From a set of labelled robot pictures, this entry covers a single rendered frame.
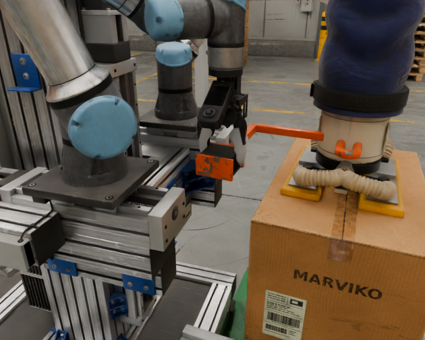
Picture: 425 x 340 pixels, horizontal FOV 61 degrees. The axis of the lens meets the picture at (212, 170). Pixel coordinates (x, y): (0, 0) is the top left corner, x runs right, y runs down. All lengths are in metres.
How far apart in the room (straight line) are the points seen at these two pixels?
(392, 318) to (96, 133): 0.73
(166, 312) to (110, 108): 1.17
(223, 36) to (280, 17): 9.71
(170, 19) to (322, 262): 0.59
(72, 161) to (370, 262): 0.66
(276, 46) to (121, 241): 9.68
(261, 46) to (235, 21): 9.68
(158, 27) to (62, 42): 0.16
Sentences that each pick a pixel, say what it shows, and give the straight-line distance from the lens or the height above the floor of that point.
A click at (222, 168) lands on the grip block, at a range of 0.78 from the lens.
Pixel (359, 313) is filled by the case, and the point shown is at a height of 0.76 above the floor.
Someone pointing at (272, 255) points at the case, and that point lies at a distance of 0.89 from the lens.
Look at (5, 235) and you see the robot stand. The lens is 0.90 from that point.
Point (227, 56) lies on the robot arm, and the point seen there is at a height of 1.30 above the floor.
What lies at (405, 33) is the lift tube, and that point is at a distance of 0.93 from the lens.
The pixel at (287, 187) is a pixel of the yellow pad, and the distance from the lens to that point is 0.96.
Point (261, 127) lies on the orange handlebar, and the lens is 1.03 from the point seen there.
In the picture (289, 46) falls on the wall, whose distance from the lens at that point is 10.31.
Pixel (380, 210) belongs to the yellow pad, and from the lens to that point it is 0.95.
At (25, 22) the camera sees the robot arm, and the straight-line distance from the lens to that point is 0.63.
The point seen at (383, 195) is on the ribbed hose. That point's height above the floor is 1.01.
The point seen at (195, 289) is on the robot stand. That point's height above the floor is 0.21.
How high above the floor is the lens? 1.40
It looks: 25 degrees down
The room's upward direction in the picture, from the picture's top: straight up
